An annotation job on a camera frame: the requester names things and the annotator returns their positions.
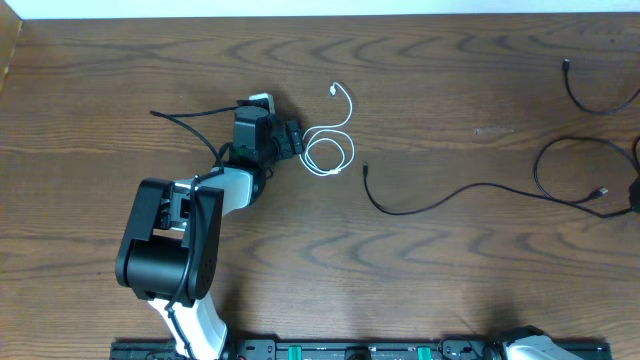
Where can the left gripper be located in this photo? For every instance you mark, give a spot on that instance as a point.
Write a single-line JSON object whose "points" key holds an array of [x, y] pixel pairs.
{"points": [[283, 138]]}

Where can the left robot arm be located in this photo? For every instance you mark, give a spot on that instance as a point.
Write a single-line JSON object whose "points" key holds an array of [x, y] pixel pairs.
{"points": [[169, 249]]}

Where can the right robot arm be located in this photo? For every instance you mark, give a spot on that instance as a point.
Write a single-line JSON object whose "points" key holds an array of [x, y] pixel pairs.
{"points": [[531, 343]]}

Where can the wooden side panel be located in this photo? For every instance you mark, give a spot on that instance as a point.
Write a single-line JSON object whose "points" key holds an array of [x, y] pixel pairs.
{"points": [[10, 29]]}

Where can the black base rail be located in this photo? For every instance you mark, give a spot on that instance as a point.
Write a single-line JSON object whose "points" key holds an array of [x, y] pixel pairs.
{"points": [[262, 349]]}

